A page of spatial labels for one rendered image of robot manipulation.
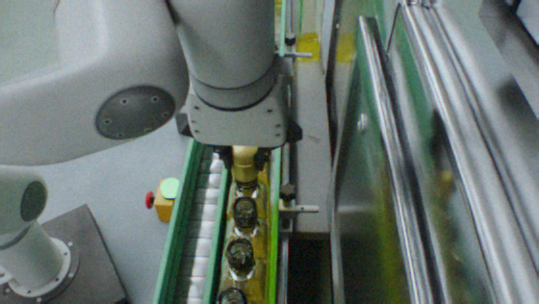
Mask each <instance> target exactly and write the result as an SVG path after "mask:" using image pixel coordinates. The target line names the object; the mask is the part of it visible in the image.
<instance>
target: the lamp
mask: <svg viewBox="0 0 539 304"><path fill-rule="evenodd" d="M178 183H179V182H178V181H177V180H176V179H167V180H165V181H164V182H163V183H162V184H161V193H162V196H163V198H164V199H167V200H175V198H176V194H177V191H178V189H177V187H178Z"/></svg>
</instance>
